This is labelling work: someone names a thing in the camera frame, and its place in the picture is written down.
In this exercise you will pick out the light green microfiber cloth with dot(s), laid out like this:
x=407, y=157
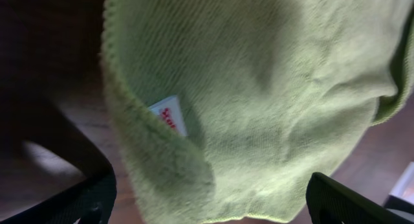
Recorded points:
x=225, y=108

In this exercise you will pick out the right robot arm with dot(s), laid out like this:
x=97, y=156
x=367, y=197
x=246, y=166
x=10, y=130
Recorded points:
x=400, y=198

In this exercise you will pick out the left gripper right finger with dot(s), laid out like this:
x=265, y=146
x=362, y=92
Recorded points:
x=330, y=202

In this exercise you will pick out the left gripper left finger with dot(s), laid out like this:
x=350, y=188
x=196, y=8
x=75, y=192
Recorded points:
x=90, y=201

